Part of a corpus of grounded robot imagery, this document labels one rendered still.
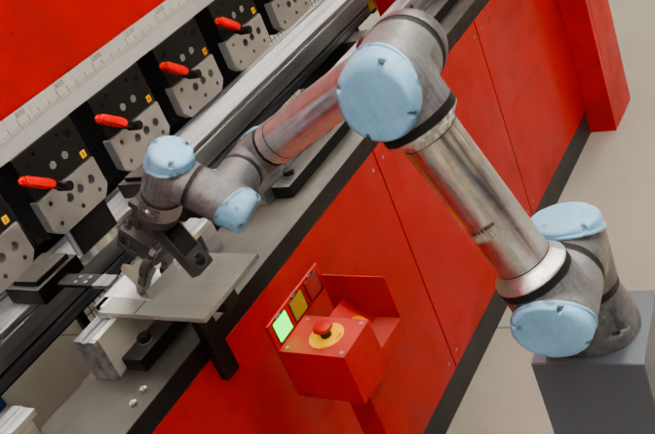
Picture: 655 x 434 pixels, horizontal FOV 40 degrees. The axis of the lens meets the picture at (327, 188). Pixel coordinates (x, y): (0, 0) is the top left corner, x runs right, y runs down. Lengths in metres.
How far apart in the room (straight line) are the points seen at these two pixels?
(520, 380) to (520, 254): 1.42
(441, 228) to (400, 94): 1.41
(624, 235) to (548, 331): 1.81
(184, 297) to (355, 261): 0.63
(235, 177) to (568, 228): 0.53
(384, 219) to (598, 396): 0.89
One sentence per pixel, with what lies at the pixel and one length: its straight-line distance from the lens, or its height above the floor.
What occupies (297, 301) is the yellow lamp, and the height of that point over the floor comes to 0.82.
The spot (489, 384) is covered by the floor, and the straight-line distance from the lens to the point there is 2.69.
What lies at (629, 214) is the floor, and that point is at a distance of 3.21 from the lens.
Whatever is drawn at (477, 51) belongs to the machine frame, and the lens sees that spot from 2.81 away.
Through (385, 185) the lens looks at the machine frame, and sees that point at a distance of 2.28.
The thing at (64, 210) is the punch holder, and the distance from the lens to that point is 1.65.
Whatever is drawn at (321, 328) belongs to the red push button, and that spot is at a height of 0.81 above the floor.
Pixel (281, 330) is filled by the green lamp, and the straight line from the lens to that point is 1.78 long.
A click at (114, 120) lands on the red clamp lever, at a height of 1.29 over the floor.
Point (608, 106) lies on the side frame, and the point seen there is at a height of 0.11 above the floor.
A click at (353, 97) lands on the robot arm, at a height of 1.35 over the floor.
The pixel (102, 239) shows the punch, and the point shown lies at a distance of 1.76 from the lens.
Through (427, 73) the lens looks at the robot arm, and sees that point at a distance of 1.19.
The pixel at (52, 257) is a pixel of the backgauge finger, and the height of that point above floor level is 1.03.
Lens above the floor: 1.79
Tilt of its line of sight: 27 degrees down
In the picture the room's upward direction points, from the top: 23 degrees counter-clockwise
